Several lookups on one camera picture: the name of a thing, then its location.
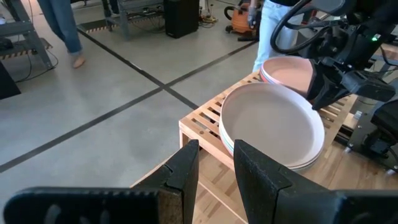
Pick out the wooden slatted shelf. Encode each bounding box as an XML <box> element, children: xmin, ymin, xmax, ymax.
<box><xmin>178</xmin><ymin>70</ymin><xmax>358</xmax><ymax>223</ymax></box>

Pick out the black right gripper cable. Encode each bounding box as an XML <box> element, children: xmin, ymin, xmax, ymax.
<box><xmin>269</xmin><ymin>0</ymin><xmax>335</xmax><ymax>54</ymax></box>

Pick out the grey metal stand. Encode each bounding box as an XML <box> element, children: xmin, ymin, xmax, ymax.
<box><xmin>0</xmin><ymin>0</ymin><xmax>54</xmax><ymax>70</ymax></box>

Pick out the peach plate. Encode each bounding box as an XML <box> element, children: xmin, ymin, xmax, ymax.
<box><xmin>260</xmin><ymin>55</ymin><xmax>315</xmax><ymax>97</ymax></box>

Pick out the black speaker box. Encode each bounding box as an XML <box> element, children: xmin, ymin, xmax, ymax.
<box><xmin>164</xmin><ymin>0</ymin><xmax>200</xmax><ymax>39</ymax></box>

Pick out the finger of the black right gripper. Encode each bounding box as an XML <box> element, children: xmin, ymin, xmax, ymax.
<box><xmin>307</xmin><ymin>60</ymin><xmax>352</xmax><ymax>111</ymax></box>
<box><xmin>341</xmin><ymin>71</ymin><xmax>396</xmax><ymax>102</ymax></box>

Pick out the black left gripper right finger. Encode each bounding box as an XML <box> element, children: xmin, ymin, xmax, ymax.
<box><xmin>233</xmin><ymin>139</ymin><xmax>398</xmax><ymax>224</ymax></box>

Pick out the black floor cable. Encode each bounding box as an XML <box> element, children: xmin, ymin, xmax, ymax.
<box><xmin>15</xmin><ymin>48</ymin><xmax>60</xmax><ymax>83</ymax></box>

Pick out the orange vacuum cleaner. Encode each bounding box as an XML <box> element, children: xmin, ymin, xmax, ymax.
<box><xmin>224</xmin><ymin>2</ymin><xmax>259</xmax><ymax>42</ymax></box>

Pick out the person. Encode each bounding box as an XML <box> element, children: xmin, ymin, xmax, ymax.
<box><xmin>247</xmin><ymin>0</ymin><xmax>308</xmax><ymax>73</ymax></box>
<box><xmin>36</xmin><ymin>0</ymin><xmax>86</xmax><ymax>69</ymax></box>

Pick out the grey plate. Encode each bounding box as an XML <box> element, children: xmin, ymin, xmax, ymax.
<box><xmin>218</xmin><ymin>82</ymin><xmax>326</xmax><ymax>170</ymax></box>

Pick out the grey metal workbench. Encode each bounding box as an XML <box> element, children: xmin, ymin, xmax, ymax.
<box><xmin>102</xmin><ymin>0</ymin><xmax>165</xmax><ymax>41</ymax></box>

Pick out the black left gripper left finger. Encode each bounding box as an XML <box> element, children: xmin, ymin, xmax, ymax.
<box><xmin>2</xmin><ymin>139</ymin><xmax>200</xmax><ymax>224</ymax></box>

